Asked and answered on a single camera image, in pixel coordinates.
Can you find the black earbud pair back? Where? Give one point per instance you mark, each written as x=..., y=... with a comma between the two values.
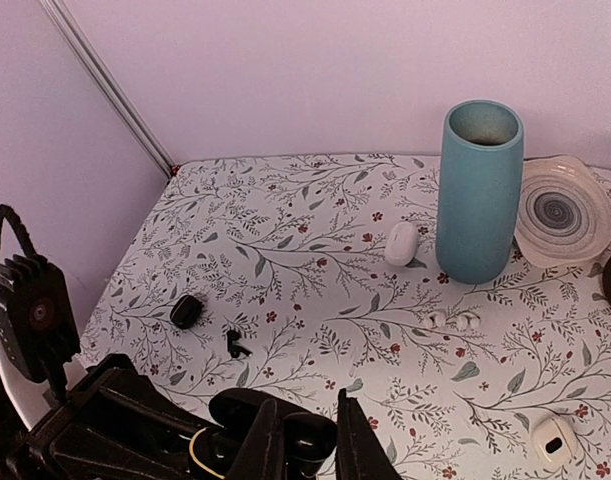
x=233, y=345

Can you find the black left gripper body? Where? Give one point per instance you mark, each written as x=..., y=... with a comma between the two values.
x=23, y=405

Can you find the spiral pattern ceramic bowl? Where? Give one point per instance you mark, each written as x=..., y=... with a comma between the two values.
x=564, y=216

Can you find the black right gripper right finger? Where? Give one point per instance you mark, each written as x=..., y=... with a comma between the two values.
x=359, y=454

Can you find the small black earbud case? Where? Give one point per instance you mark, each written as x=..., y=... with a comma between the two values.
x=186, y=312

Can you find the white airpods charging case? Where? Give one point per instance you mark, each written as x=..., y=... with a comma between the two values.
x=554, y=442

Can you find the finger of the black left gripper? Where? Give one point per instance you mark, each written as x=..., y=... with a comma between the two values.
x=116, y=380
x=81, y=452

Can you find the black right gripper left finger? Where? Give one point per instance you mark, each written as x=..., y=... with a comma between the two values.
x=262, y=453

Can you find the left aluminium frame post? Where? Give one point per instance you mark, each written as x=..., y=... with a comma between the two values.
x=95, y=67

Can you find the teal tall cup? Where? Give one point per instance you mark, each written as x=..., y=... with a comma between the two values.
x=480, y=177

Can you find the extra white earbud on table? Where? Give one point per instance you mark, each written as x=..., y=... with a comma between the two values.
x=468, y=321

